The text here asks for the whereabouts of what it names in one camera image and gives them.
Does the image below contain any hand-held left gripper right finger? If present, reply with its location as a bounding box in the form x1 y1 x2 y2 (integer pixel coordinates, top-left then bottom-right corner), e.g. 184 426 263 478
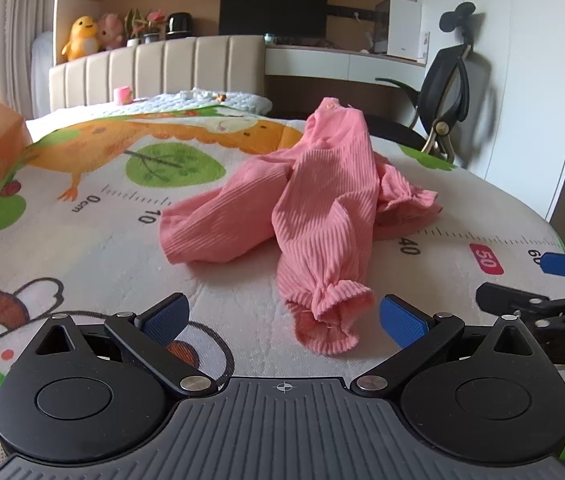
350 295 551 403

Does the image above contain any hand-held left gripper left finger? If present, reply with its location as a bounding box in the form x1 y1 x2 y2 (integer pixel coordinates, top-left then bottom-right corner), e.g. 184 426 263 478
22 293 216 400

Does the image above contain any pink ribbed romper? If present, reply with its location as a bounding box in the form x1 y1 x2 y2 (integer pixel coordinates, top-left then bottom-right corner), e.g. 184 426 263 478
159 97 442 357

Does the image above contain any printed play mat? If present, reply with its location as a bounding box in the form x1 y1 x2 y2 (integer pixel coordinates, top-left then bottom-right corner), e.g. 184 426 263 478
0 106 565 466

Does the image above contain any black office chair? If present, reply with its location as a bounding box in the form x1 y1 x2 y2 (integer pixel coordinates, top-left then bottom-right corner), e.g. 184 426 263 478
363 44 481 163

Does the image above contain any white quilt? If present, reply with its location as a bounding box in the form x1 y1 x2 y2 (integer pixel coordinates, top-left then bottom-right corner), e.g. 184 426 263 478
131 88 274 117

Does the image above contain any beige padded headboard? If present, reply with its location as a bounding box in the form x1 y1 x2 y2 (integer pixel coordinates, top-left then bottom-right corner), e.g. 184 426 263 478
48 35 268 112

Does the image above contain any white desk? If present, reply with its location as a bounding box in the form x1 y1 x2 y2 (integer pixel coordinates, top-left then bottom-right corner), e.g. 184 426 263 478
264 42 428 95

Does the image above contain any white box appliance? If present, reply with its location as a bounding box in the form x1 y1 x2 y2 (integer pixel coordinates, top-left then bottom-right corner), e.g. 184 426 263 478
373 0 424 59

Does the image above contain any pink plush toy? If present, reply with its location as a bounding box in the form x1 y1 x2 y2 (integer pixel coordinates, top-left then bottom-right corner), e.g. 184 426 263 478
98 13 126 52

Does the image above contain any potted plant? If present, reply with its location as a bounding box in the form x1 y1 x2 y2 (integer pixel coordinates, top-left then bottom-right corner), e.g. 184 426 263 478
144 9 166 44
125 8 146 47

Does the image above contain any yellow plush duck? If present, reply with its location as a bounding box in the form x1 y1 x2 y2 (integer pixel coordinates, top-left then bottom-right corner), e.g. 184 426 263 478
61 16 101 63

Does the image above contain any black monitor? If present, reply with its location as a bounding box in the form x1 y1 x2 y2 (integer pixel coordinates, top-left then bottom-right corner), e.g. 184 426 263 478
219 0 329 40

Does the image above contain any light curtain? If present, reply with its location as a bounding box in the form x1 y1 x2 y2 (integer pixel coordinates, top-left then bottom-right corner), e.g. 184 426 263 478
0 0 59 122

